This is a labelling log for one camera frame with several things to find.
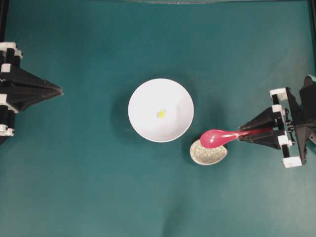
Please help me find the speckled ceramic spoon rest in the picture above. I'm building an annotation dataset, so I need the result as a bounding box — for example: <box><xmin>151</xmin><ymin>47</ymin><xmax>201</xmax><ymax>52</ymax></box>
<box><xmin>190</xmin><ymin>140</ymin><xmax>228</xmax><ymax>165</ymax></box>

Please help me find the pink plastic spoon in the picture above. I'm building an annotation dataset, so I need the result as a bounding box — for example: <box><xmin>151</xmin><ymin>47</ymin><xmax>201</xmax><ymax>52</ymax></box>
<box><xmin>199</xmin><ymin>128</ymin><xmax>273</xmax><ymax>149</ymax></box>

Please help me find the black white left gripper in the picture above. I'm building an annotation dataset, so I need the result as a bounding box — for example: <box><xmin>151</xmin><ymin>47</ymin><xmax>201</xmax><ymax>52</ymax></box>
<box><xmin>0</xmin><ymin>42</ymin><xmax>63</xmax><ymax>136</ymax></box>

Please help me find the black frame rail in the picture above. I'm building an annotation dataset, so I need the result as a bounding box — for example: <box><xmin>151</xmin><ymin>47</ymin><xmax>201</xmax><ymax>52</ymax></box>
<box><xmin>307</xmin><ymin>0</ymin><xmax>316</xmax><ymax>67</ymax></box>
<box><xmin>0</xmin><ymin>0</ymin><xmax>9</xmax><ymax>42</ymax></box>

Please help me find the yellow hexagonal prism block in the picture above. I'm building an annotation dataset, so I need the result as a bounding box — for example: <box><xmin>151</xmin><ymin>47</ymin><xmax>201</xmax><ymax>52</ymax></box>
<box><xmin>157</xmin><ymin>110</ymin><xmax>166</xmax><ymax>119</ymax></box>

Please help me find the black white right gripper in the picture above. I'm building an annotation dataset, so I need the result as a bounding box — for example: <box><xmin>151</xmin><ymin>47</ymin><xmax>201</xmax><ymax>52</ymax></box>
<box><xmin>238</xmin><ymin>87</ymin><xmax>308</xmax><ymax>168</ymax></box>

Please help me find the black right frame rail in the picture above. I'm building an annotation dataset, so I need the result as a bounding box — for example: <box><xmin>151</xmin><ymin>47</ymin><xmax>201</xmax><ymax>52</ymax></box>
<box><xmin>307</xmin><ymin>0</ymin><xmax>316</xmax><ymax>67</ymax></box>

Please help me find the white round bowl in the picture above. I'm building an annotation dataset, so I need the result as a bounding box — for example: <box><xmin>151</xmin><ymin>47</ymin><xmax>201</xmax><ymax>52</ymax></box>
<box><xmin>128</xmin><ymin>79</ymin><xmax>194</xmax><ymax>143</ymax></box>

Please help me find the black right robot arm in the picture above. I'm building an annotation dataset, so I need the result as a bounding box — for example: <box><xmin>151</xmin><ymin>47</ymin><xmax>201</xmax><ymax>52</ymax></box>
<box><xmin>238</xmin><ymin>75</ymin><xmax>316</xmax><ymax>168</ymax></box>

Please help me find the black left frame rail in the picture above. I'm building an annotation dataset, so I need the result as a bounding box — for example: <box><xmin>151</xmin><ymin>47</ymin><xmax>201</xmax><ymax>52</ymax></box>
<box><xmin>0</xmin><ymin>0</ymin><xmax>9</xmax><ymax>42</ymax></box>

